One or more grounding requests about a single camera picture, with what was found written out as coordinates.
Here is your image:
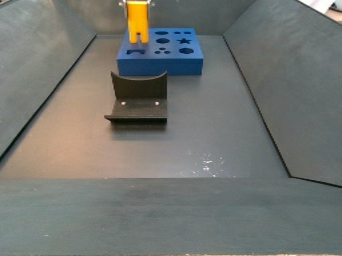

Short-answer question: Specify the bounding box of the black curved holder stand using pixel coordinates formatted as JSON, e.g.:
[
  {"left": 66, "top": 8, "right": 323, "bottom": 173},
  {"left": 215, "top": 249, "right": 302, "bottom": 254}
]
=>
[{"left": 104, "top": 73, "right": 167, "bottom": 123}]

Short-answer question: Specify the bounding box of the yellow double-square peg object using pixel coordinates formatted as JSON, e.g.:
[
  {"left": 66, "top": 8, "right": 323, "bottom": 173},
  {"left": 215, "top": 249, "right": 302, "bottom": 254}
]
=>
[{"left": 127, "top": 1, "right": 148, "bottom": 43}]

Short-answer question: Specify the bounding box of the blue shape sorting board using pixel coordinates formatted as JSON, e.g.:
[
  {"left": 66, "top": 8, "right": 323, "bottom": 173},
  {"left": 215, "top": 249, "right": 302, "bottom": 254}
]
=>
[{"left": 116, "top": 28, "right": 203, "bottom": 76}]

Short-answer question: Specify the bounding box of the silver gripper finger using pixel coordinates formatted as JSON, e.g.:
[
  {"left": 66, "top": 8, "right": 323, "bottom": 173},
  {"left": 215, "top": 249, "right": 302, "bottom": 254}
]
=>
[
  {"left": 147, "top": 0, "right": 155, "bottom": 7},
  {"left": 118, "top": 0, "right": 128, "bottom": 15}
]

